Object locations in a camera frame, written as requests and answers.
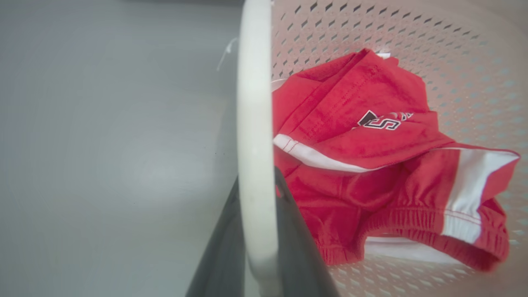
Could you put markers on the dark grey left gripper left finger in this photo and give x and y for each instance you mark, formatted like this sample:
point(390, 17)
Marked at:
point(225, 251)

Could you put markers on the white cloth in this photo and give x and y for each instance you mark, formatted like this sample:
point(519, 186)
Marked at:
point(404, 249)

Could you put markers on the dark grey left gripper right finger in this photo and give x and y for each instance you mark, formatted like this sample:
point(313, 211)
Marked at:
point(297, 255)

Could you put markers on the red garment with white stripes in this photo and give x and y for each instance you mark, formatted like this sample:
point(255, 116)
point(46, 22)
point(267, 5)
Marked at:
point(359, 165)

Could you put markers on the cream perforated plastic laundry basket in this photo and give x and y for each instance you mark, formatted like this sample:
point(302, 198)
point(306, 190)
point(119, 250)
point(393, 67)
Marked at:
point(253, 123)

